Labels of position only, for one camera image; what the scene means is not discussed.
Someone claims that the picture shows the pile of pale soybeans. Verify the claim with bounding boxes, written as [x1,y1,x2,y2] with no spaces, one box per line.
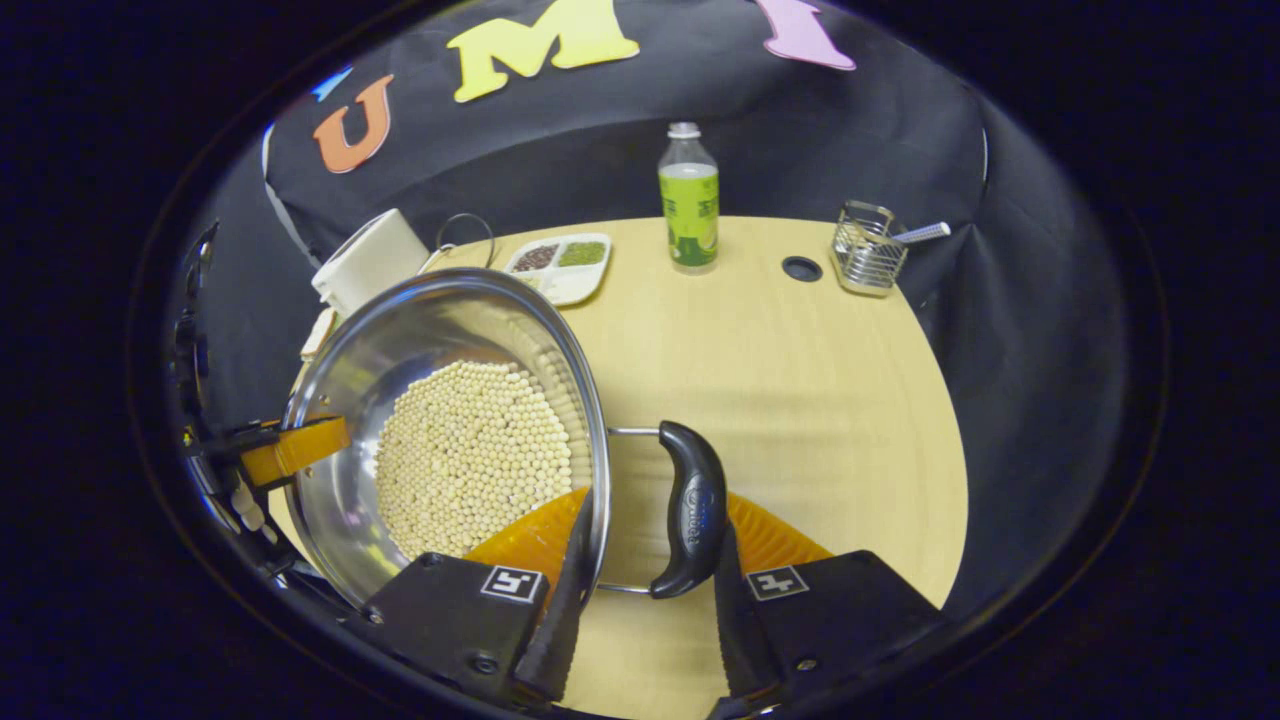
[375,360,577,561]

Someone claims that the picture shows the white divided bean dish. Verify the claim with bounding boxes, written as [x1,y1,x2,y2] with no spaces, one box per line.
[503,232,613,307]

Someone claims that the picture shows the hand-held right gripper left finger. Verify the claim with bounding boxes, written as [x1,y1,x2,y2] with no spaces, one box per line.
[362,486,598,707]

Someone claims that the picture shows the metal wire utensil holder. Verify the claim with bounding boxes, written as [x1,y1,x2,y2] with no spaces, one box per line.
[830,200,910,298]

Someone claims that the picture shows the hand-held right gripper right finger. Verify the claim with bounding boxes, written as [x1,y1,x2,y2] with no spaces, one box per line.
[706,490,947,720]

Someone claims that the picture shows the green label plastic bottle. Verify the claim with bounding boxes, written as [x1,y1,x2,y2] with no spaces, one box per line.
[658,122,720,276]

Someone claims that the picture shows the black toaster cable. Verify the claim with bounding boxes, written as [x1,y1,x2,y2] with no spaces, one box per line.
[433,212,498,273]

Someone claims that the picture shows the steel pot with black handles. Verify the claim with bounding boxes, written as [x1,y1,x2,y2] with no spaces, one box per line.
[283,267,729,611]

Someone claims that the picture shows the white toaster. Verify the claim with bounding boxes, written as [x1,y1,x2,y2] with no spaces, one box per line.
[311,208,432,319]

